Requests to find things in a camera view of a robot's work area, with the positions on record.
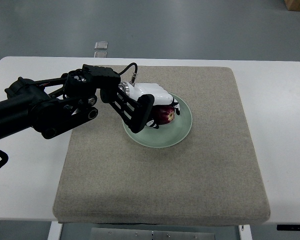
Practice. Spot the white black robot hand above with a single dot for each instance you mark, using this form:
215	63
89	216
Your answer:
160	95

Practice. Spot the red apple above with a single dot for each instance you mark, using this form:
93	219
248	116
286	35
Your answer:
163	114

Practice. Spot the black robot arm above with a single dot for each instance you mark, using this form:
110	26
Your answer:
55	106

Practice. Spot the light green plate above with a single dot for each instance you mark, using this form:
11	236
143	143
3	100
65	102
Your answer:
166	135

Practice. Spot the lower clear floor marker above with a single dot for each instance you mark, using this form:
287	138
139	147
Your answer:
100	54

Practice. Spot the clear floor marker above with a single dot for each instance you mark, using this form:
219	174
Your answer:
101	45
100	54

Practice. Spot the upper clear floor marker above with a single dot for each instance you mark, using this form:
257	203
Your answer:
101	45

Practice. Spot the beige fabric mat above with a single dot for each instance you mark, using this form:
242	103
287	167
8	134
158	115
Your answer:
210	178

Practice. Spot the brown cardboard box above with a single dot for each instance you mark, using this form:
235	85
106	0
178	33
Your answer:
292	5

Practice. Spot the black table control panel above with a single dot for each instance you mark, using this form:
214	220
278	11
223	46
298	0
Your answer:
288	227

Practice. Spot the metal base plate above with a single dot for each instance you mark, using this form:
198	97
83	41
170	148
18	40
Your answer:
139	234

